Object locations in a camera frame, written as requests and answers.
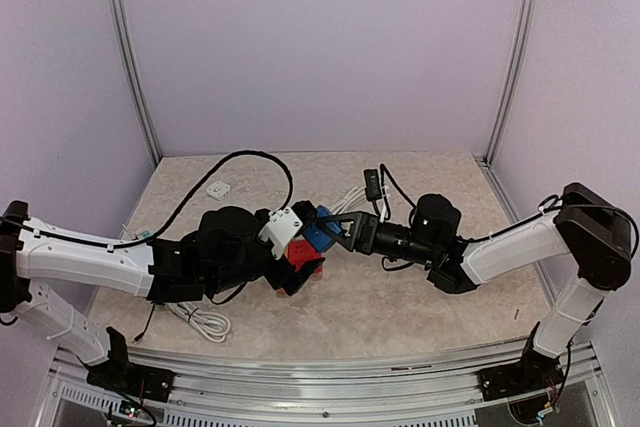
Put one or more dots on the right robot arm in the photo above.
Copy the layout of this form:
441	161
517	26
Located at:
602	240

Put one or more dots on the black charger with thin cable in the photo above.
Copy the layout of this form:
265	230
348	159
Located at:
141	335

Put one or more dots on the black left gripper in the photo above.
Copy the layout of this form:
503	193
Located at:
282	278

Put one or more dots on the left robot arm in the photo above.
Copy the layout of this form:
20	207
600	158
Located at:
230	248

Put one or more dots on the white plug adapter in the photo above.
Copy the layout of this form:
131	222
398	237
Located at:
218	189

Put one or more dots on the aluminium front rail frame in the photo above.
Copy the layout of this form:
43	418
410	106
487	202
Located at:
434	388

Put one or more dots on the red cube socket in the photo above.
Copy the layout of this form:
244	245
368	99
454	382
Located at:
299	252

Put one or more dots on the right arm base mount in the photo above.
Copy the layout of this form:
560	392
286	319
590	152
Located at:
531	372

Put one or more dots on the blue cube socket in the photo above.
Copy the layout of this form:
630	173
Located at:
317	238

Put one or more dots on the aluminium corner post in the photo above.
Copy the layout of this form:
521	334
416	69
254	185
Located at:
516	58
132	76

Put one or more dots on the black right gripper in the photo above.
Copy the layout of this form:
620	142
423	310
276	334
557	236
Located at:
364	236

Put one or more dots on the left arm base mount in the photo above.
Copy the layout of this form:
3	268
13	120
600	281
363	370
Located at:
118	374

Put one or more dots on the left aluminium corner post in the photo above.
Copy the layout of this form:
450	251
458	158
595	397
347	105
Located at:
132	76

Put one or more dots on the orange USB socket block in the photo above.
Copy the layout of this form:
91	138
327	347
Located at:
293	286

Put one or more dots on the right aluminium corner post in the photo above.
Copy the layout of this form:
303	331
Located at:
516	58

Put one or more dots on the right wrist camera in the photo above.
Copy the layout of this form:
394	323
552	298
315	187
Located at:
375	194

